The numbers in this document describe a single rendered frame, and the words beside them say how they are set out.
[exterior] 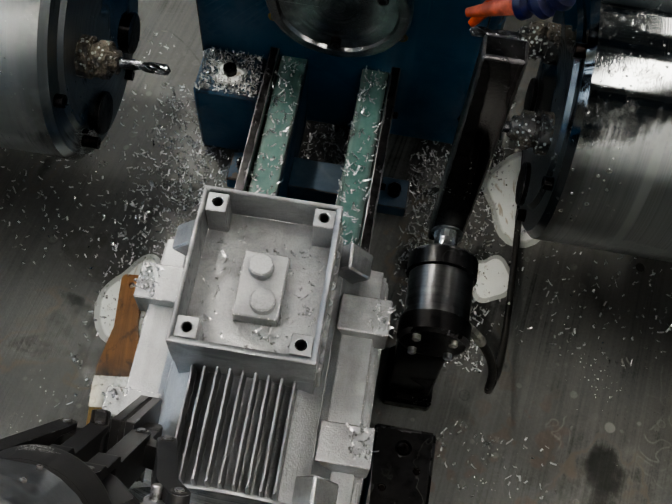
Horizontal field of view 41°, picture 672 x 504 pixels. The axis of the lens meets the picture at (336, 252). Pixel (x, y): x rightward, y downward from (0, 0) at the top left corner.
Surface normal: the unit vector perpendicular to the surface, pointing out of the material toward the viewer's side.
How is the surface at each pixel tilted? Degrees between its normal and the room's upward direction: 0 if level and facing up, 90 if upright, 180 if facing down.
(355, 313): 0
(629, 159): 55
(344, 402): 0
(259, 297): 0
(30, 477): 60
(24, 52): 50
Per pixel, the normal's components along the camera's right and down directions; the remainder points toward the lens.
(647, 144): -0.09, 0.34
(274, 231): 0.04, -0.44
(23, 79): -0.13, 0.57
